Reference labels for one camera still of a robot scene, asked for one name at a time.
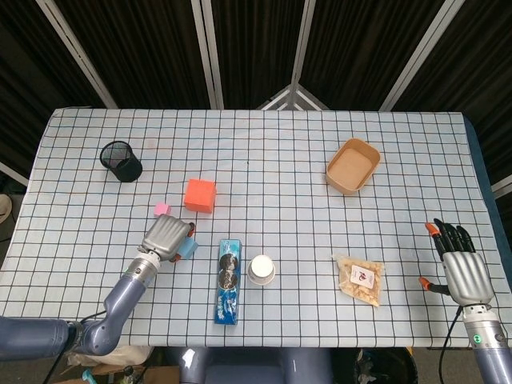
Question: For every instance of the clear snack bag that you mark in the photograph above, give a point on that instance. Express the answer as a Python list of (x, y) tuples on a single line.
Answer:
[(360, 280)]

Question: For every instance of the white plastic bag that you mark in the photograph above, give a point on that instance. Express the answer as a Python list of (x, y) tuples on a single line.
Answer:
[(128, 354)]

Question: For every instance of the blue foam cube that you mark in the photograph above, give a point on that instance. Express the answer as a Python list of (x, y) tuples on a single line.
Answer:
[(189, 249)]

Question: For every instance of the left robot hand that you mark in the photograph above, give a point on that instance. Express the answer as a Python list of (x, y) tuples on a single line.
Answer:
[(166, 236)]

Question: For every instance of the white partition frame post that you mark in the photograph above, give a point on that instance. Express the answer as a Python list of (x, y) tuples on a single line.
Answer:
[(80, 56), (208, 52), (420, 60), (302, 40)]

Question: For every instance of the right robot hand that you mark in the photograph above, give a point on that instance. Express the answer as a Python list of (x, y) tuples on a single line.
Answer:
[(466, 276)]

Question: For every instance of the brown paper bowl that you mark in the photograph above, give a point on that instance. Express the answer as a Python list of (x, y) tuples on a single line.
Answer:
[(352, 166)]

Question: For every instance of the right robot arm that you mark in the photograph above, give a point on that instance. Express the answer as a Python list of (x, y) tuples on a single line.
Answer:
[(490, 352)]

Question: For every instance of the white partition foot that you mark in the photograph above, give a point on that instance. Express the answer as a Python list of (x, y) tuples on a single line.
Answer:
[(294, 98)]

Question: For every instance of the blue cookie box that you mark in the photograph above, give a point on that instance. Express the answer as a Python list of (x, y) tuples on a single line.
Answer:
[(229, 280)]

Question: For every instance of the orange foam cube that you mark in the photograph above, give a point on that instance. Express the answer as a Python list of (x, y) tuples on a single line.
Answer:
[(200, 196)]

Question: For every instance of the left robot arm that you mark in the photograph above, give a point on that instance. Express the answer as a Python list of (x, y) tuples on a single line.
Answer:
[(120, 304)]

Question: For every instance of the checkered tablecloth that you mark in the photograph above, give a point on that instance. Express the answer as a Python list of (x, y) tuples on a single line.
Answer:
[(280, 200)]

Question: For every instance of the black mesh pen holder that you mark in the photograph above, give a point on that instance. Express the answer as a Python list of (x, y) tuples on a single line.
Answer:
[(128, 168)]

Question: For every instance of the blue-grey robot torso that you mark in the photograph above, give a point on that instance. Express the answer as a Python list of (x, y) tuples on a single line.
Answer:
[(248, 372)]

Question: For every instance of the white paper cup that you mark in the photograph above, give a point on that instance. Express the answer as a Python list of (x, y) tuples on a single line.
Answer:
[(261, 270)]

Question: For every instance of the small pink cube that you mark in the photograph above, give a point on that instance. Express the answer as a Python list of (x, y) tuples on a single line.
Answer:
[(161, 209)]

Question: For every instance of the black waste bin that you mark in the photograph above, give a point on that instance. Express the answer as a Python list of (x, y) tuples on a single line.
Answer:
[(380, 368)]

